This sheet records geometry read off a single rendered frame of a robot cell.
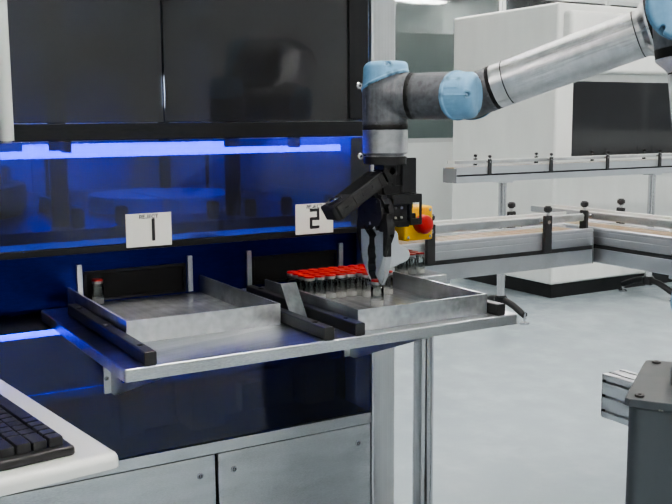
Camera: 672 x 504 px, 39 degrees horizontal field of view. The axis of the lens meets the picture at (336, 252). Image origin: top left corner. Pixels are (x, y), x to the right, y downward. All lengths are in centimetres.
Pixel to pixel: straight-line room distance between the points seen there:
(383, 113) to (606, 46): 36
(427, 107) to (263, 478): 83
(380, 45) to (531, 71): 45
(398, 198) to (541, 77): 30
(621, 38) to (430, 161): 621
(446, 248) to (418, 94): 74
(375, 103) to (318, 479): 83
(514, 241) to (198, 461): 94
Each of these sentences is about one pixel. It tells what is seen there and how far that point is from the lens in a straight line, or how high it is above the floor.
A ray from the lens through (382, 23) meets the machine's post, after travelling 194.
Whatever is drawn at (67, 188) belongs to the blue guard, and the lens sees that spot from 167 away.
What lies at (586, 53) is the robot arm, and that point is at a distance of 156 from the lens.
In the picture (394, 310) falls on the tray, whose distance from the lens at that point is 153.
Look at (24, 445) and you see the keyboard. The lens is 122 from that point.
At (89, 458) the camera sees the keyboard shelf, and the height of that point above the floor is 80.
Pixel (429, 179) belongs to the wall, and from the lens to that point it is 771.
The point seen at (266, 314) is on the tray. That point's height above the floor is 90.
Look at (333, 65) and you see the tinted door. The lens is 189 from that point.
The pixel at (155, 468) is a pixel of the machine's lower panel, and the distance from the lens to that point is 183.
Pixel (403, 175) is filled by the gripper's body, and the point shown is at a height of 112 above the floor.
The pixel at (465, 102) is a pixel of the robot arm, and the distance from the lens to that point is 148.
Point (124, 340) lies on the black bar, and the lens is 140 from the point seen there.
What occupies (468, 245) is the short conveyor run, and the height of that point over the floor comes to 92.
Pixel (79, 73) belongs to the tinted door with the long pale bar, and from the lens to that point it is 169.
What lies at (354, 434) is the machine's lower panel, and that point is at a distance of 201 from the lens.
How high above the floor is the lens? 121
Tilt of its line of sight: 8 degrees down
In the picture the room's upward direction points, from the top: straight up
